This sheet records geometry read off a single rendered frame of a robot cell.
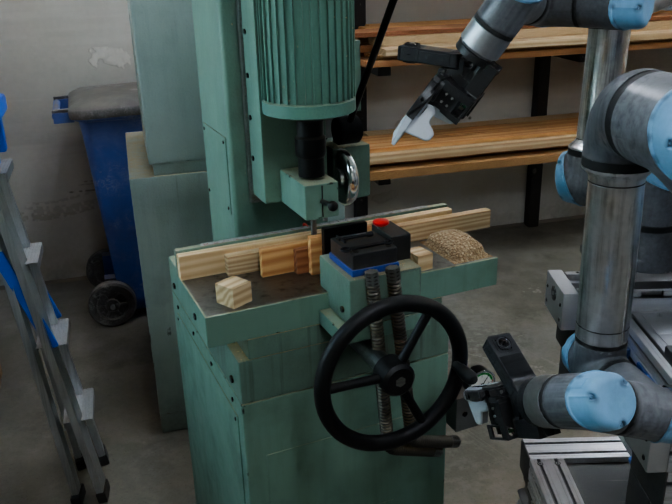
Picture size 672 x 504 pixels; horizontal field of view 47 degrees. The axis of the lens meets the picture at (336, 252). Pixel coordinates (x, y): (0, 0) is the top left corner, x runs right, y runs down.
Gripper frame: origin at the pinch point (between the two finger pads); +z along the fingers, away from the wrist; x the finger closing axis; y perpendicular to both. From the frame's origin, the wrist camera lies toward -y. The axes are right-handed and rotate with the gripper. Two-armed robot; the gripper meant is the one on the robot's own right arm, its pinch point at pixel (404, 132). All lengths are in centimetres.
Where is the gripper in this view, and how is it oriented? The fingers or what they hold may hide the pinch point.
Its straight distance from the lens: 142.3
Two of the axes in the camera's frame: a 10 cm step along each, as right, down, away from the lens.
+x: 4.4, -3.6, 8.2
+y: 7.6, 6.4, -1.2
